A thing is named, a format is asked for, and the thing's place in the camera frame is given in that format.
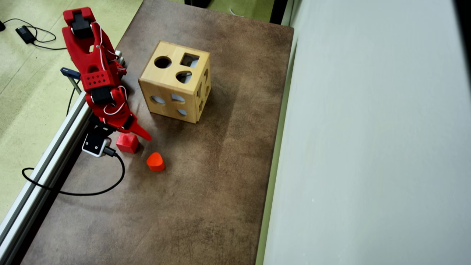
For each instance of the black floor object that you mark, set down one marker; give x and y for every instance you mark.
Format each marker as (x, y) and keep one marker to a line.
(198, 3)

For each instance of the orange rounded triangle block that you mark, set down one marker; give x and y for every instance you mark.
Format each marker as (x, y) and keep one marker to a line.
(155, 162)

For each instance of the red cube block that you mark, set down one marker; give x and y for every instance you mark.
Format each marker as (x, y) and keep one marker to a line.
(127, 143)

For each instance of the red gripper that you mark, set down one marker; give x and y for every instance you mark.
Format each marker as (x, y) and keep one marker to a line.
(131, 126)

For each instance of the black power adapter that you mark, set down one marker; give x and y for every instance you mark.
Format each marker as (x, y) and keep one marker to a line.
(25, 34)

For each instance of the red robot arm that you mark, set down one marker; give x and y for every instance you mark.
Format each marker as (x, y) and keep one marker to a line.
(88, 62)

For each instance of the wooden shape sorter box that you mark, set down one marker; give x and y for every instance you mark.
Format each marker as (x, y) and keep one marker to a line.
(165, 84)

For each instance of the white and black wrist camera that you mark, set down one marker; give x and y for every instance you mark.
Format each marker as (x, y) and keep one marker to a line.
(94, 144)

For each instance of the blue clamp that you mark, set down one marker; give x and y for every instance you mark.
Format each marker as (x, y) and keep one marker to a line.
(70, 72)

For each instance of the aluminium profile rail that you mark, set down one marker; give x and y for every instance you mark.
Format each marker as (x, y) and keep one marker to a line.
(62, 136)

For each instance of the dark vertical post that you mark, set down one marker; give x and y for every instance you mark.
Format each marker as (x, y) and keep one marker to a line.
(278, 11)

